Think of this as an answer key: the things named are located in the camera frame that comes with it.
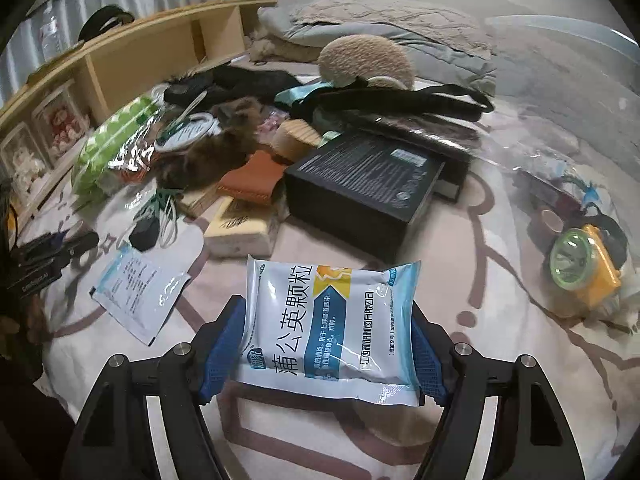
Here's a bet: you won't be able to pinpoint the dark feather package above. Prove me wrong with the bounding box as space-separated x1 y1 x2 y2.
345 110 483 154

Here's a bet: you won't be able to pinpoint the large white blue medicine bag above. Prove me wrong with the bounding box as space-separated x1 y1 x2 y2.
235 255 423 408

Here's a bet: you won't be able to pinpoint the green dotted pouch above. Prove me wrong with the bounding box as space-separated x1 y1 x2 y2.
70 94 163 196

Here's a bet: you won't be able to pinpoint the grey blue folded quilt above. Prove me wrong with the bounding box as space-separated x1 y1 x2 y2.
257 7 498 96

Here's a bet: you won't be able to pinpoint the clear plastic storage bag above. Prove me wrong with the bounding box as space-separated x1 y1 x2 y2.
487 15 640 336

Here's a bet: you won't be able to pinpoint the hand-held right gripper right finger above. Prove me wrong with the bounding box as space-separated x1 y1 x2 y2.
409 310 586 480

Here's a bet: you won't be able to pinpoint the ribbed wooden brush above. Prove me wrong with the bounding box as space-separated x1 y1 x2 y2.
272 119 323 161

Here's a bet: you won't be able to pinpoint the small black pouch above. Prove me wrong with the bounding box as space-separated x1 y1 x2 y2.
129 215 160 252

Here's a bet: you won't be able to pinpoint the beige printed bedsheet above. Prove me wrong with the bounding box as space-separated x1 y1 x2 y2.
15 60 640 480

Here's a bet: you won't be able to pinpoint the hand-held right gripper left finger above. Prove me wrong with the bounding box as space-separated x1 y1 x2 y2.
60 294 250 480

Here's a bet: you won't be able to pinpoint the yellow headlamp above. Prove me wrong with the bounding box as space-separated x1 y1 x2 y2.
549 225 623 308

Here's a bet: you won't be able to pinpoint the display box with white doll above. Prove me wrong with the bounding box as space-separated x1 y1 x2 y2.
0 122 53 196

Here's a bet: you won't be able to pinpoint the brown leather case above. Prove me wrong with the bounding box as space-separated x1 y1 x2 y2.
217 150 291 208

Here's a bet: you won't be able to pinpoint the clear bag of brown sticks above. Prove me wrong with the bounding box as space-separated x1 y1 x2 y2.
107 125 166 186

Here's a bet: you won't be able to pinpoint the black strap bag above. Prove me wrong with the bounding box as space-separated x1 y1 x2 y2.
290 82 496 123

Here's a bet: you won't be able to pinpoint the clear water bottle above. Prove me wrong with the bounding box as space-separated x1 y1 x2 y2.
40 12 67 61

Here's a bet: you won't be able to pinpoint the black fluffy gloves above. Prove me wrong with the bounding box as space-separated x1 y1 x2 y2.
162 66 301 106

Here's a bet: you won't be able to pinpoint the white cable ties green clip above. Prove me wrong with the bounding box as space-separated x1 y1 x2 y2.
154 91 222 153
145 187 182 250

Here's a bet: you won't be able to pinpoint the teal packet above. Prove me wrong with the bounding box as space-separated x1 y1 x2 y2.
274 82 331 109

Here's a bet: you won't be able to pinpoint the beige fluffy hat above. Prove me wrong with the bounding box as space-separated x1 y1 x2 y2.
318 36 416 91

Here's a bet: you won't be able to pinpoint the black round hat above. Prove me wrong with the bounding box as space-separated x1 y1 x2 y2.
77 5 133 41

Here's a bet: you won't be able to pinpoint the large black box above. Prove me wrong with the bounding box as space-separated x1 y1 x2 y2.
282 130 447 263

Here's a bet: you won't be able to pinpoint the pale yellow tissue pack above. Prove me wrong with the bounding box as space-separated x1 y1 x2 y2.
202 195 283 261

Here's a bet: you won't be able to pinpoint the dark red box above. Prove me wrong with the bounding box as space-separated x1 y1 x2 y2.
520 170 586 211

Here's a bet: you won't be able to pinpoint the small white medicine sachet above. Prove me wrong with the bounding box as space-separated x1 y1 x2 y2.
90 245 192 347

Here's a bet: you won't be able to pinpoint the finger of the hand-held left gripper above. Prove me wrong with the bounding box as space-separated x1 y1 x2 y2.
21 230 76 258
59 231 101 267

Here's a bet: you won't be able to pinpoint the dark brown tape roll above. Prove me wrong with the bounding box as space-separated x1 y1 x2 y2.
540 207 567 236

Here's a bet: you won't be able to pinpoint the brown fur tail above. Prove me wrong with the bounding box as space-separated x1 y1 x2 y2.
152 97 263 191

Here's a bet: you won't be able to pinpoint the wooden shelf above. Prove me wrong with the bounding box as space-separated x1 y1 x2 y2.
0 0 280 231

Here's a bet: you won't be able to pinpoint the display box with red doll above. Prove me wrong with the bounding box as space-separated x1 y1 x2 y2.
32 85 93 166

